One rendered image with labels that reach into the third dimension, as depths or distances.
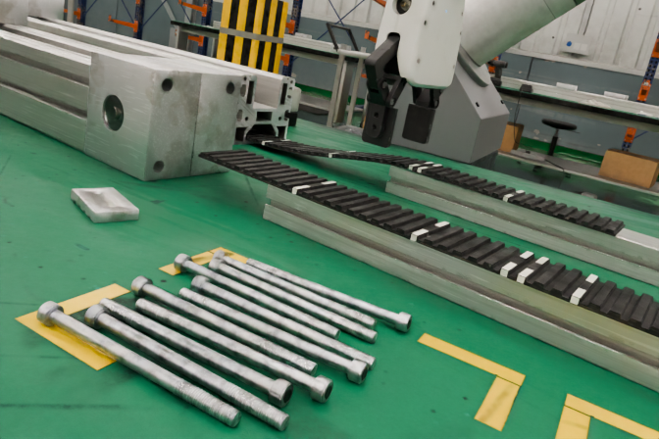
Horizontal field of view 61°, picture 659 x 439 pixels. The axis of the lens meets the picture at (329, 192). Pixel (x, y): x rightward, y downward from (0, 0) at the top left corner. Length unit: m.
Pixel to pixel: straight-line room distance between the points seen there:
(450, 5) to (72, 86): 0.37
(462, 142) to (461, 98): 0.07
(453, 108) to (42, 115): 0.56
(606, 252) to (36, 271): 0.43
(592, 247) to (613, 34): 7.57
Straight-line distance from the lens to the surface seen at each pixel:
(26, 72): 0.65
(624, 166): 5.29
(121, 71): 0.52
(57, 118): 0.61
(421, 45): 0.55
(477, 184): 0.57
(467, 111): 0.87
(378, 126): 0.56
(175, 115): 0.50
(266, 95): 0.75
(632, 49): 8.05
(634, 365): 0.35
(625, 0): 8.12
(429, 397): 0.27
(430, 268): 0.38
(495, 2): 0.97
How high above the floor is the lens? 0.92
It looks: 15 degrees down
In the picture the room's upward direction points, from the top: 11 degrees clockwise
